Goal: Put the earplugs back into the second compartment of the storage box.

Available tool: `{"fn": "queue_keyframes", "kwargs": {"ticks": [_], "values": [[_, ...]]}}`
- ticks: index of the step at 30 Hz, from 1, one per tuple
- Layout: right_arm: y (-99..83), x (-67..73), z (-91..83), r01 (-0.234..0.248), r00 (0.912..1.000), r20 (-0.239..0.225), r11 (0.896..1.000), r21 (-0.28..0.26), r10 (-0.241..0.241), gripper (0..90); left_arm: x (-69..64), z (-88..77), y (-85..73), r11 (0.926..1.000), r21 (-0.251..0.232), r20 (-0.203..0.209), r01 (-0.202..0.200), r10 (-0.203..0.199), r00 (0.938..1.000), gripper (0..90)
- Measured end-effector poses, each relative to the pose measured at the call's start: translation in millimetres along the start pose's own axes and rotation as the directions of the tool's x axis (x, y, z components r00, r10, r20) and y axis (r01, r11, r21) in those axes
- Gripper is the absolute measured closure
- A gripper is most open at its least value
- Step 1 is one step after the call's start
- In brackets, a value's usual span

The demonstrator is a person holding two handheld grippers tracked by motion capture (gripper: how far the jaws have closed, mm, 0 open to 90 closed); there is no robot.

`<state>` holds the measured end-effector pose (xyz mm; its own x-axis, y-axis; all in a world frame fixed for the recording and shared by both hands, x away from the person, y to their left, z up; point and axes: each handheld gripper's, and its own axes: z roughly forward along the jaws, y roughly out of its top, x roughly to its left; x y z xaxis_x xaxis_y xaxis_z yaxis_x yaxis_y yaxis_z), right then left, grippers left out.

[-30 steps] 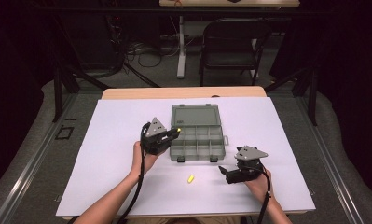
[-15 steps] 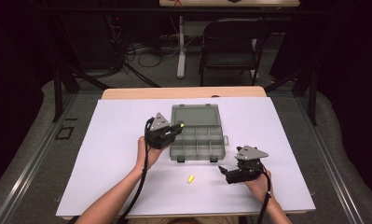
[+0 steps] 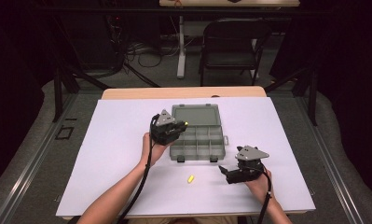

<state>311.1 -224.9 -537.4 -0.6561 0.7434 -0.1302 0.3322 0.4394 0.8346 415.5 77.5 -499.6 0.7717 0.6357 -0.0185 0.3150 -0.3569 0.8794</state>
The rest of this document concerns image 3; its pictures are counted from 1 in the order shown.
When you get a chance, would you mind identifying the grey plastic compartment box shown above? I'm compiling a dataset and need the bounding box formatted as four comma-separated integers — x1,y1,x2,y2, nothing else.
169,103,230,163

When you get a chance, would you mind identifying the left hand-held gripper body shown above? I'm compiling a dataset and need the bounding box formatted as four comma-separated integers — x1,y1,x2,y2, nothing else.
149,108,184,147

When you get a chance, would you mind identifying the person's left hand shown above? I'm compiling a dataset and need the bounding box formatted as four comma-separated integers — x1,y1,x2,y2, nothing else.
140,132,172,167

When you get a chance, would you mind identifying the person's right hand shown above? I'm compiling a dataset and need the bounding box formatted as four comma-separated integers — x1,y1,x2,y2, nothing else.
243,169,273,205

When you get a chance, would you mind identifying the black metal frame post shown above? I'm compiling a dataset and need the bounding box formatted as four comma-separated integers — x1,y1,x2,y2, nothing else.
309,69,319,127
52,66,64,123

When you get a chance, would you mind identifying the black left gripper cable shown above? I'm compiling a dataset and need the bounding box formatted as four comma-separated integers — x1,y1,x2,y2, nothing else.
116,113,161,224

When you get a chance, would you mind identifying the black horizontal frame bar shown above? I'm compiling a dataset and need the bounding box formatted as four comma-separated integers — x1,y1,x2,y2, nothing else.
34,7,334,17

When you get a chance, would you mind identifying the black folding chair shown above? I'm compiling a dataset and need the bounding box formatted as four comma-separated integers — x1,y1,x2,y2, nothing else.
199,18,273,87

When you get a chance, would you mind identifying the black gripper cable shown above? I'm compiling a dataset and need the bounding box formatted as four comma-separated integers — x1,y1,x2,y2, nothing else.
116,113,161,224
255,169,273,224

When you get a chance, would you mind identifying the light wooden table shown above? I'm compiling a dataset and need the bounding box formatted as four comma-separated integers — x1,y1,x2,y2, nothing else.
62,86,303,220

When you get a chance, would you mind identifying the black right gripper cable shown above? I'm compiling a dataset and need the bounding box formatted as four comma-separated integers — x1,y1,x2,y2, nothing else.
255,169,273,224

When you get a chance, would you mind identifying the aluminium floor rail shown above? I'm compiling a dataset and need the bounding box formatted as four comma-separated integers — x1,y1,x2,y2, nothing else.
294,92,365,224
0,92,79,224

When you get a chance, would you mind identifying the white desk leg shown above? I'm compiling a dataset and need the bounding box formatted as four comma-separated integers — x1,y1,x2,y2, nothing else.
176,15,187,79

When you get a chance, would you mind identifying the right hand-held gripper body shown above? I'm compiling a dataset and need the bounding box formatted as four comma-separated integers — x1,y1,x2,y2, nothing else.
225,145,270,185

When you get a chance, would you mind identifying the tangle of floor cables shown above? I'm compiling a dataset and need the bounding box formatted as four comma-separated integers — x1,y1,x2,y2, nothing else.
124,34,182,69

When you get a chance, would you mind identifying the white board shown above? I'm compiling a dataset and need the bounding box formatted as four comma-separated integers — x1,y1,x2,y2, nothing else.
55,96,317,217

